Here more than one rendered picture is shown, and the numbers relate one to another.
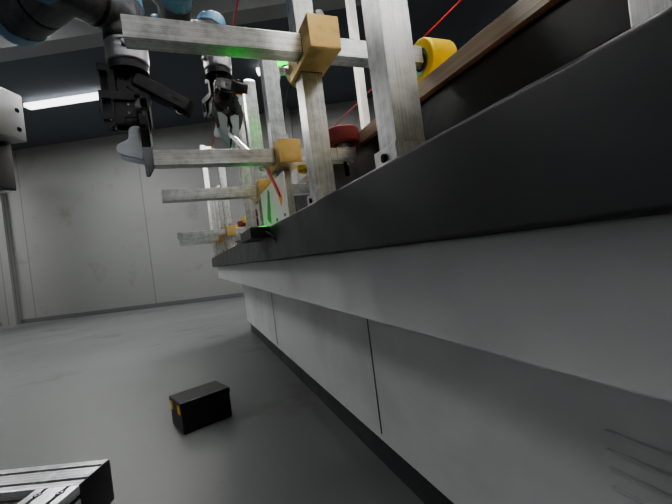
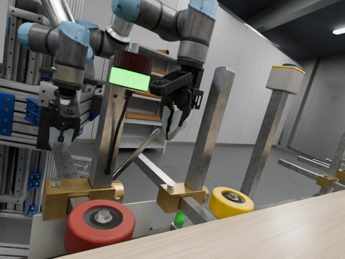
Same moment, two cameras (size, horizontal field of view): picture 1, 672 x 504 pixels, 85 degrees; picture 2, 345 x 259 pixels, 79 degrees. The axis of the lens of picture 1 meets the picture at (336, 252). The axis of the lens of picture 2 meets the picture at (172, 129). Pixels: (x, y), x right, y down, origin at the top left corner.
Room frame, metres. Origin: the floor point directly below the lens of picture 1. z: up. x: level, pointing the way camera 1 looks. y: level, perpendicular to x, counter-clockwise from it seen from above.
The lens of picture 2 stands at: (0.87, -0.29, 1.07)
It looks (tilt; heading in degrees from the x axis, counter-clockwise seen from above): 10 degrees down; 76
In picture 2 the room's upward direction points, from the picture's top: 14 degrees clockwise
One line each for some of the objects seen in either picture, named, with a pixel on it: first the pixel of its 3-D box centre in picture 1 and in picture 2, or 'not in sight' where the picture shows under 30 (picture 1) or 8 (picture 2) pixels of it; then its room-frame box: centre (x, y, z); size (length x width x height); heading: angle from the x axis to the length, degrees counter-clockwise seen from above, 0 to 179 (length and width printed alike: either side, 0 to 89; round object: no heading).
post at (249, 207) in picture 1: (245, 178); (259, 159); (1.33, 0.29, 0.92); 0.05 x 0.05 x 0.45; 22
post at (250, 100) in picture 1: (258, 160); (200, 160); (1.08, 0.20, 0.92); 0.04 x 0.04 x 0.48; 22
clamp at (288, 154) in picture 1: (283, 159); (85, 196); (0.83, 0.09, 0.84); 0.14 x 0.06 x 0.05; 22
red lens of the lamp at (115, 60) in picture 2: not in sight; (133, 63); (0.87, 0.06, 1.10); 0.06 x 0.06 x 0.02
